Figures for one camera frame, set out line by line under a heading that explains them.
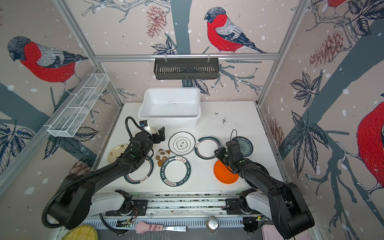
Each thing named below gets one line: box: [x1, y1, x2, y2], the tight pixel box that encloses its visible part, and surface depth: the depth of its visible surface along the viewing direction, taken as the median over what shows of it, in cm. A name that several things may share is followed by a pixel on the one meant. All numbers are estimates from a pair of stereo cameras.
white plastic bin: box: [137, 87, 202, 128], surface depth 116 cm
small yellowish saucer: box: [107, 143, 129, 164], surface depth 97 cm
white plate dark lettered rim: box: [160, 155, 192, 187], surface depth 87 cm
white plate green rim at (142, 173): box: [123, 157, 155, 185], surface depth 84 cm
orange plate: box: [213, 160, 239, 185], surface depth 84 cm
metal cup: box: [205, 215, 220, 233], surface depth 61 cm
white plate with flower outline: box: [168, 131, 196, 156], surface depth 100 cm
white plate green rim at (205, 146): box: [194, 135, 222, 160], surface depth 97 cm
